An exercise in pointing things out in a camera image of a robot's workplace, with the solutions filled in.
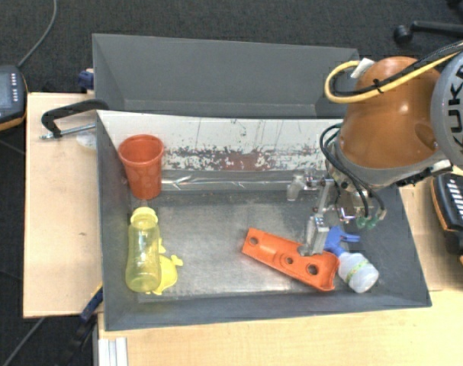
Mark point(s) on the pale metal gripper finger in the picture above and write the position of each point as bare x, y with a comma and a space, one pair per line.
309, 238
320, 240

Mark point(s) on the orange flat block with holes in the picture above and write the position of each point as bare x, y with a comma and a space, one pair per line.
277, 254

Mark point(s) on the white spray bottle blue head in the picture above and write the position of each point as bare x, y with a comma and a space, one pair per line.
357, 271

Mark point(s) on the small clear glass thing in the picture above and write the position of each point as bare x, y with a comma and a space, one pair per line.
295, 189

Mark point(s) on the yellow toy duck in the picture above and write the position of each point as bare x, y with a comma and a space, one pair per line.
169, 273

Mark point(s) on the yellow clear plastic bottle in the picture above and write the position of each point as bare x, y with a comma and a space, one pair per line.
142, 254

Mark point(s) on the grey metal bin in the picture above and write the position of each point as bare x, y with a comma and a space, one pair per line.
216, 74

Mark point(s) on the orange plastic cup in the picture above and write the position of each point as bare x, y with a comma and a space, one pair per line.
142, 166

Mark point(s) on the pale wood board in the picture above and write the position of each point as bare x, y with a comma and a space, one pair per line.
59, 204

